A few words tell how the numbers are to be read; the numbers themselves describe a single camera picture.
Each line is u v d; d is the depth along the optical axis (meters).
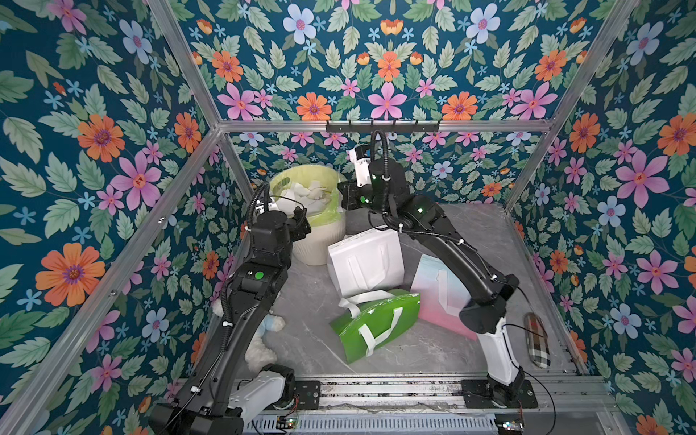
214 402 0.38
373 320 0.66
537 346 0.79
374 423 0.70
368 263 0.82
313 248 0.89
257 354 0.75
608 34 0.72
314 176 0.95
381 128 0.94
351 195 0.60
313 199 0.90
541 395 0.75
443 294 0.77
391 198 0.51
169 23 0.70
